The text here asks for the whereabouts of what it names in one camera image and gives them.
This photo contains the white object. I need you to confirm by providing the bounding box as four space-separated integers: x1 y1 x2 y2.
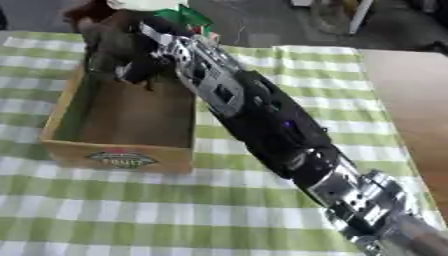
105 0 189 11

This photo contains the white furniture leg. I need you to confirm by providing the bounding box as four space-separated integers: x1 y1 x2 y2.
346 0 377 36

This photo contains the green leafy toy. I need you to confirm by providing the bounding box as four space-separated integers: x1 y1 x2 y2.
152 4 216 36

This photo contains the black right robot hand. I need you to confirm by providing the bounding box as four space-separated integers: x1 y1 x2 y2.
113 18 193 93

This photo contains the tan cardboard box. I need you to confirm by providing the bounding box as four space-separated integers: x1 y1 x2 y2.
38 9 200 175

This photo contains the dark brown soft toy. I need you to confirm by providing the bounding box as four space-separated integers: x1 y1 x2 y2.
61 0 119 33

